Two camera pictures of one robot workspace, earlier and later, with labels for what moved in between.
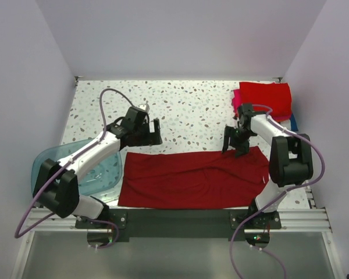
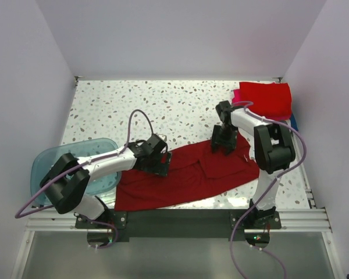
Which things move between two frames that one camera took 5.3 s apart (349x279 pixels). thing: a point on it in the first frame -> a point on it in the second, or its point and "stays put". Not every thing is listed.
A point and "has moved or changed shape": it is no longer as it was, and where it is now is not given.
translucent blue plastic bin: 103,178 stays put
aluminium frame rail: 295,220 stays put
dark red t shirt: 199,179 has moved or changed shape
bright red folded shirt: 277,95 stays put
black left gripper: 151,138 -> 161,168
